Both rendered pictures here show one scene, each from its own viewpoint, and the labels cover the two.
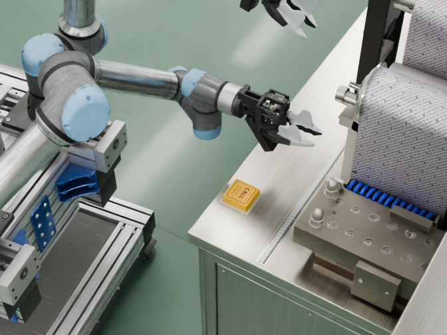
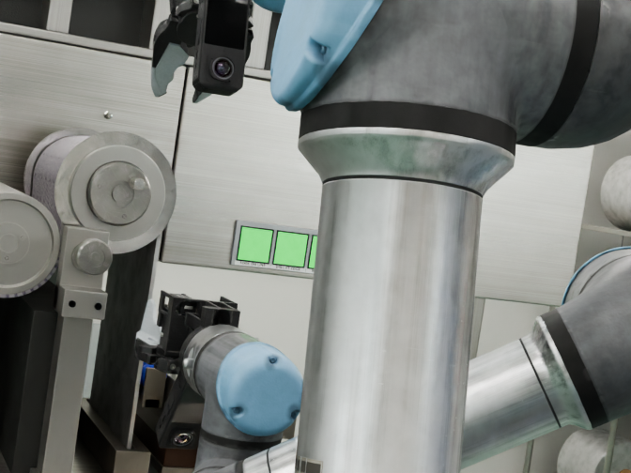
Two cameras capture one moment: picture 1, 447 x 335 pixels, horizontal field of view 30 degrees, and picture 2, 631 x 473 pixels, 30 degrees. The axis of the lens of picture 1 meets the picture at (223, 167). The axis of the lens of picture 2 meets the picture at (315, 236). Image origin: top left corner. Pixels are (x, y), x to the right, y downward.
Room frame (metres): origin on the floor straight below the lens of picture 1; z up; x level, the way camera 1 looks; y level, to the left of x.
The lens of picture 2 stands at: (2.36, 0.70, 1.31)
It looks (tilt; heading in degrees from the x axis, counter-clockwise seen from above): 3 degrees down; 216
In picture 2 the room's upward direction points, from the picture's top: 9 degrees clockwise
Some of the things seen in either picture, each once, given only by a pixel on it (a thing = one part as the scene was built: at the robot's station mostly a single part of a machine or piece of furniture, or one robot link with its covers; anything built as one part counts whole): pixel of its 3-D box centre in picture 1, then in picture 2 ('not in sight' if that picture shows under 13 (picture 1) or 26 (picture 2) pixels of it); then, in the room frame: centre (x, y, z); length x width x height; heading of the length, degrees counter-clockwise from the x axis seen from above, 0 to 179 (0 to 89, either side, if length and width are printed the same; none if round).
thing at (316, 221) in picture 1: (317, 216); not in sight; (1.16, -0.21, 1.05); 0.04 x 0.04 x 0.04
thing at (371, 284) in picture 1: (374, 287); not in sight; (1.03, -0.33, 0.97); 0.10 x 0.03 x 0.11; 58
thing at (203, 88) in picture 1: (205, 89); (249, 386); (1.52, 0.04, 1.11); 0.11 x 0.08 x 0.09; 58
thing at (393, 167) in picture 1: (401, 173); (127, 296); (1.23, -0.40, 1.11); 0.23 x 0.01 x 0.18; 58
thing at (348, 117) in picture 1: (350, 137); (71, 358); (1.40, -0.31, 1.05); 0.06 x 0.05 x 0.31; 58
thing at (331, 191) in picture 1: (332, 187); not in sight; (1.24, -0.25, 1.05); 0.04 x 0.04 x 0.04
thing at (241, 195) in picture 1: (241, 195); not in sight; (1.34, -0.04, 0.91); 0.07 x 0.07 x 0.02; 58
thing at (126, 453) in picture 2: not in sight; (106, 436); (1.23, -0.40, 0.92); 0.28 x 0.04 x 0.04; 58
